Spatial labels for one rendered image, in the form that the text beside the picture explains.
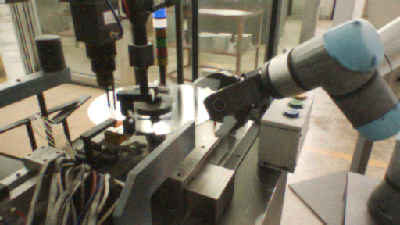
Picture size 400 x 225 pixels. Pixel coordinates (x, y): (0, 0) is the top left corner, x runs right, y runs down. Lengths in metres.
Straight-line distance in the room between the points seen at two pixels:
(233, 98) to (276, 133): 0.36
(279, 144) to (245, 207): 0.21
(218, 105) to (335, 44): 0.20
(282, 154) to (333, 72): 0.46
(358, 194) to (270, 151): 0.24
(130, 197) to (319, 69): 0.33
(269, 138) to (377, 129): 0.40
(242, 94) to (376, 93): 0.20
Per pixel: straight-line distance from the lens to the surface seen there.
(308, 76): 0.49
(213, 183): 0.74
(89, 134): 0.64
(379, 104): 0.52
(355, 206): 0.88
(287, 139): 0.88
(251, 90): 0.55
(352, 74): 0.49
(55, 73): 0.84
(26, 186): 0.76
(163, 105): 0.79
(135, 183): 0.48
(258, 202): 0.81
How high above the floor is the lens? 1.28
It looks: 25 degrees down
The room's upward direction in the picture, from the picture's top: straight up
